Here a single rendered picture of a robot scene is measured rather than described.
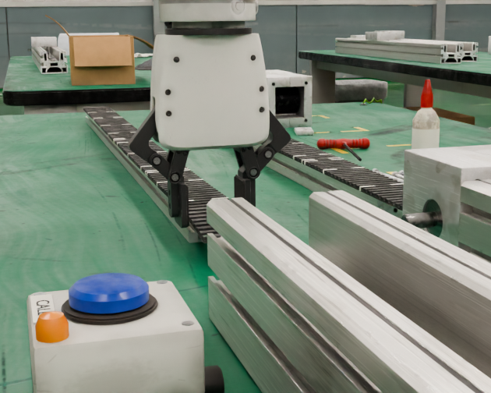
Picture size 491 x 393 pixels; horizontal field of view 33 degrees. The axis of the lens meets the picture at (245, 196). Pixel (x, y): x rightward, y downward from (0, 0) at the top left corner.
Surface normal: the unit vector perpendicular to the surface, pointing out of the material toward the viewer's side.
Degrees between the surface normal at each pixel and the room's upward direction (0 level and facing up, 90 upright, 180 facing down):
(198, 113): 94
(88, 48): 63
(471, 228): 90
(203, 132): 96
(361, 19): 90
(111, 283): 3
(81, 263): 0
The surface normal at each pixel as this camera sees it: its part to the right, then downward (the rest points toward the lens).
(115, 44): 0.18, -0.25
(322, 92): 0.24, 0.21
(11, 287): -0.01, -0.98
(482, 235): -0.96, 0.07
